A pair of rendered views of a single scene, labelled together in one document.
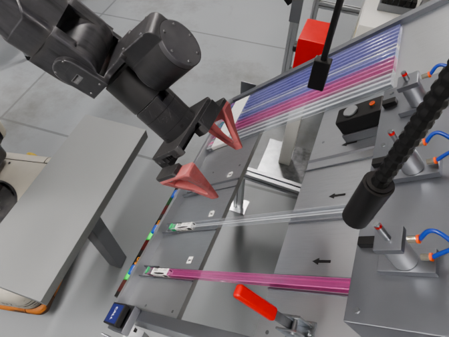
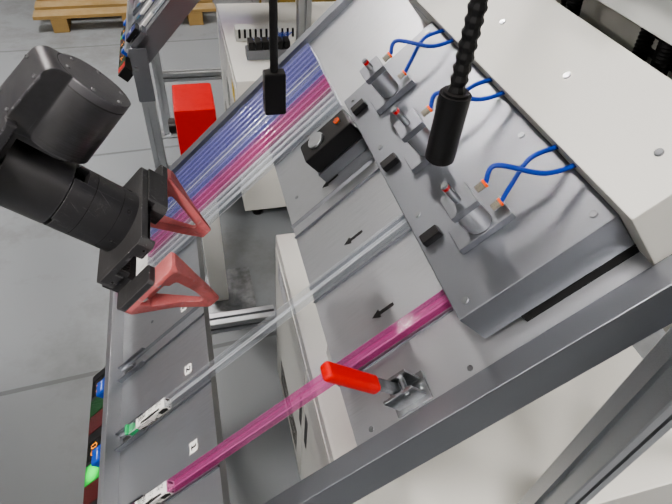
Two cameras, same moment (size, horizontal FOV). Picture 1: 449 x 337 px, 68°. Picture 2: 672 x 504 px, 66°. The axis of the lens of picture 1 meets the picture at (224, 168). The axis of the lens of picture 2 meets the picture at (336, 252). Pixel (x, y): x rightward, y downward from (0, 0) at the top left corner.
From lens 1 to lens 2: 0.15 m
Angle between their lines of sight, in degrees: 28
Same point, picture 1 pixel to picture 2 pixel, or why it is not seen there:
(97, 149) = not seen: outside the picture
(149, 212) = (35, 484)
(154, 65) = (68, 119)
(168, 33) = (74, 69)
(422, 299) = (516, 244)
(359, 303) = (463, 293)
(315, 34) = (194, 100)
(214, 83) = (52, 234)
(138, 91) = (44, 177)
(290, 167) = (232, 300)
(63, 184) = not seen: outside the picture
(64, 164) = not seen: outside the picture
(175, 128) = (121, 218)
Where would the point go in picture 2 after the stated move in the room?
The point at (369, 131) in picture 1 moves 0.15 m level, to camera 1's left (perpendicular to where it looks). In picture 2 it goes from (346, 155) to (241, 193)
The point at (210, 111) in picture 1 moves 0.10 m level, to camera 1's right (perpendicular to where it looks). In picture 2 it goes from (156, 184) to (251, 153)
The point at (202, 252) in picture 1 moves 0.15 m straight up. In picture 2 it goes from (207, 422) to (192, 351)
